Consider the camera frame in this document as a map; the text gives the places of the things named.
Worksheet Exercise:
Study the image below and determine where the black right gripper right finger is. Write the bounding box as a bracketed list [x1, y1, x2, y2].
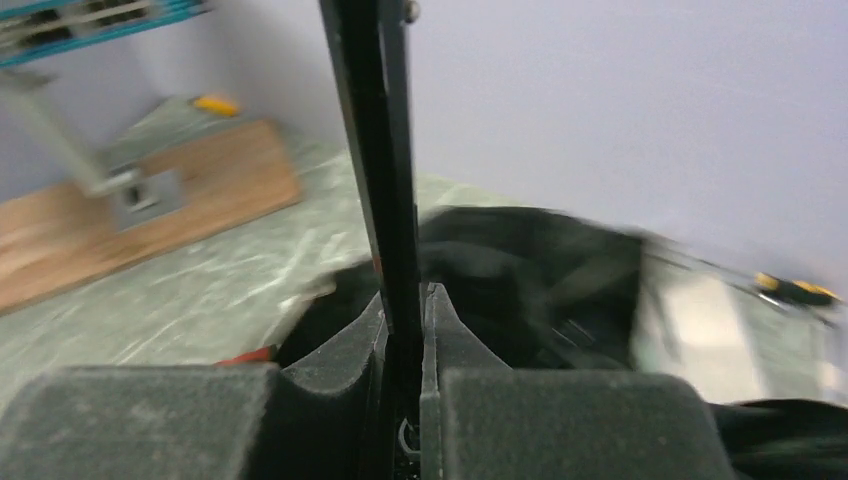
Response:
[420, 285, 734, 479]

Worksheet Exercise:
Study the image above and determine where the grey blue network switch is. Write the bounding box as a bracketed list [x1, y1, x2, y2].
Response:
[1, 0, 211, 68]

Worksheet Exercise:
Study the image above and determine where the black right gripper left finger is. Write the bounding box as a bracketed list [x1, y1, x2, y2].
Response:
[1, 300, 388, 479]

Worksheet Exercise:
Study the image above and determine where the mint green umbrella case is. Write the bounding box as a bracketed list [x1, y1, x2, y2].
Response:
[630, 253, 841, 403]

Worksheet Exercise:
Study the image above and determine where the red handled adjustable wrench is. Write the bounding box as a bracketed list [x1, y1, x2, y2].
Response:
[215, 345, 278, 366]

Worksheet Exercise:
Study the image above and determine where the wooden board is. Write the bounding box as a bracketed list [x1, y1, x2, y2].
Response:
[1, 120, 301, 313]

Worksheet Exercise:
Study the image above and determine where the beige umbrella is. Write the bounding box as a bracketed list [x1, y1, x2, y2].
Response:
[274, 0, 848, 480]

